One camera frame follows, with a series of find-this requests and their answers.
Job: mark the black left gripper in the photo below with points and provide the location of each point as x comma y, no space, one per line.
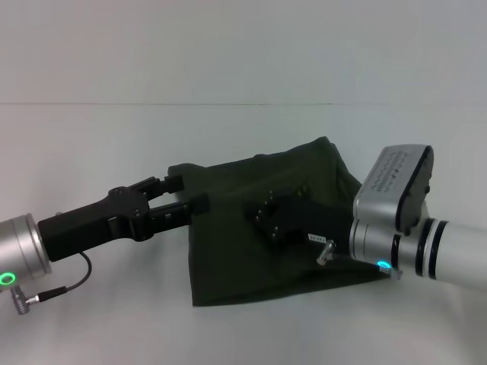
95,224

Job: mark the dark green t-shirt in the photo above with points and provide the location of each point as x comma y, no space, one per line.
236,266

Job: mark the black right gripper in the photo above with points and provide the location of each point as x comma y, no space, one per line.
316,224

